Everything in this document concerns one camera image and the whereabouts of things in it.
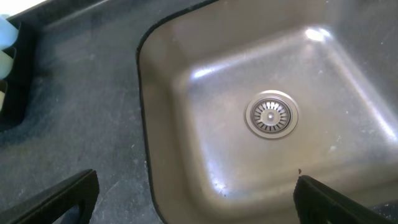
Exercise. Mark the green cup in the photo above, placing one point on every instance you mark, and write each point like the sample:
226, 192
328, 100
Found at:
5, 63

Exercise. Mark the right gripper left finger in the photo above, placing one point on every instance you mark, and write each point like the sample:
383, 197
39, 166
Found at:
62, 189

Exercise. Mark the white cup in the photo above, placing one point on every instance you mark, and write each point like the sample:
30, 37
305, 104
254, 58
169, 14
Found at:
1, 99

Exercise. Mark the black tray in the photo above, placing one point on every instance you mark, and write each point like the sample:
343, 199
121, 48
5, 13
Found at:
23, 77

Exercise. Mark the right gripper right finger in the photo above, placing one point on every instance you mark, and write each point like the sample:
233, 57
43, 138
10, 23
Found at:
320, 202

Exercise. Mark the steel sink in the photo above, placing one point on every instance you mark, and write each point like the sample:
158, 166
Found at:
311, 77

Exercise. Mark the blue cup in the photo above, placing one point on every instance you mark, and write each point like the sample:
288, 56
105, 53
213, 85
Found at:
7, 32

